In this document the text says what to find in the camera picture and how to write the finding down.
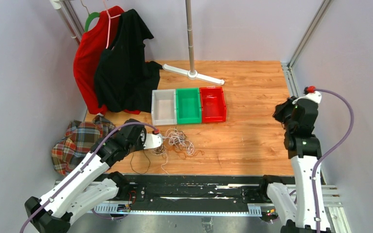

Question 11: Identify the green clothes hanger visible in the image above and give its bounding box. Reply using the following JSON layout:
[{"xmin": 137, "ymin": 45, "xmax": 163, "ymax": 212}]
[{"xmin": 84, "ymin": 12, "xmax": 100, "ymax": 33}]

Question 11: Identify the black t-shirt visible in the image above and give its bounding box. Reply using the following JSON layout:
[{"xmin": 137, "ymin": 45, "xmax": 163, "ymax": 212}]
[{"xmin": 94, "ymin": 9, "xmax": 162, "ymax": 113}]

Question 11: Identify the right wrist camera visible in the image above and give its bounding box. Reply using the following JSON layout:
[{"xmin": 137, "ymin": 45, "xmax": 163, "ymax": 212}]
[{"xmin": 292, "ymin": 86, "xmax": 322, "ymax": 105}]

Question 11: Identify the cable bundle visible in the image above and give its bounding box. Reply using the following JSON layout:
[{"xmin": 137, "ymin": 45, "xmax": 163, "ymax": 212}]
[{"xmin": 151, "ymin": 127, "xmax": 205, "ymax": 175}]

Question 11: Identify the plaid flannel shirt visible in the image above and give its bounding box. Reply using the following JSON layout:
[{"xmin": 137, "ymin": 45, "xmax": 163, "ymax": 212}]
[{"xmin": 51, "ymin": 115, "xmax": 116, "ymax": 176}]

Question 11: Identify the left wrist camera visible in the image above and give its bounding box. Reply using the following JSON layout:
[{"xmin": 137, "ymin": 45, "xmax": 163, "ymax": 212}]
[{"xmin": 143, "ymin": 132, "xmax": 163, "ymax": 150}]

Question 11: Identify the red plastic bin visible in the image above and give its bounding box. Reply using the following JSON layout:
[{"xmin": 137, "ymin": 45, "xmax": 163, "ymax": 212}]
[{"xmin": 199, "ymin": 86, "xmax": 227, "ymax": 123}]

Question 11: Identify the clothes rack metal frame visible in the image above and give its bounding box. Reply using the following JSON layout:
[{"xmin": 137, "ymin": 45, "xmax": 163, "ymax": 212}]
[{"xmin": 49, "ymin": 0, "xmax": 84, "ymax": 45}]

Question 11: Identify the white stand with metal pole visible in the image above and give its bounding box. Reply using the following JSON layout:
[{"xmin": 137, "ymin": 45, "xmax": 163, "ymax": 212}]
[{"xmin": 162, "ymin": 0, "xmax": 225, "ymax": 86}]

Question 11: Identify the green plastic bin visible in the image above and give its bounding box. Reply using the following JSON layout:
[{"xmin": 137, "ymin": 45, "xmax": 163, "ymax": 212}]
[{"xmin": 175, "ymin": 88, "xmax": 202, "ymax": 124}]

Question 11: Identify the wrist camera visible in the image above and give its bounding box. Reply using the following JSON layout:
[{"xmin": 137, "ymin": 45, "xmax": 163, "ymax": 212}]
[
  {"xmin": 292, "ymin": 86, "xmax": 322, "ymax": 105},
  {"xmin": 143, "ymin": 132, "xmax": 163, "ymax": 150}
]

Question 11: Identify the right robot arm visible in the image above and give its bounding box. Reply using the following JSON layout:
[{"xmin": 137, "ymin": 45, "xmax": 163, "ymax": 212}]
[{"xmin": 258, "ymin": 92, "xmax": 331, "ymax": 233}]

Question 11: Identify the red t-shirt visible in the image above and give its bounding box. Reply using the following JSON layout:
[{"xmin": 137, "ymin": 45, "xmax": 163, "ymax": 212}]
[{"xmin": 73, "ymin": 6, "xmax": 124, "ymax": 115}]

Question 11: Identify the white plastic bin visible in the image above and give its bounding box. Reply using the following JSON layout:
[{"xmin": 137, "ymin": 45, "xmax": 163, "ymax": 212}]
[{"xmin": 151, "ymin": 89, "xmax": 177, "ymax": 126}]

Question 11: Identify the thin black cable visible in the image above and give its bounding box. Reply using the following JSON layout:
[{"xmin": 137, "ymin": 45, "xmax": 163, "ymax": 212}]
[{"xmin": 129, "ymin": 149, "xmax": 152, "ymax": 176}]

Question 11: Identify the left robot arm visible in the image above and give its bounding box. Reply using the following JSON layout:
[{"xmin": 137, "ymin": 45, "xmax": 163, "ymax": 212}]
[{"xmin": 20, "ymin": 119, "xmax": 163, "ymax": 233}]

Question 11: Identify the pink clothes hanger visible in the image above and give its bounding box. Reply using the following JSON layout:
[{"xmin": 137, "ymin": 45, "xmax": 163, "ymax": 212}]
[{"xmin": 102, "ymin": 0, "xmax": 121, "ymax": 49}]

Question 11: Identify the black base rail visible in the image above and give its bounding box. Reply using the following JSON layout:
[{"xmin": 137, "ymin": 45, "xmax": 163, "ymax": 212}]
[{"xmin": 124, "ymin": 174, "xmax": 271, "ymax": 213}]

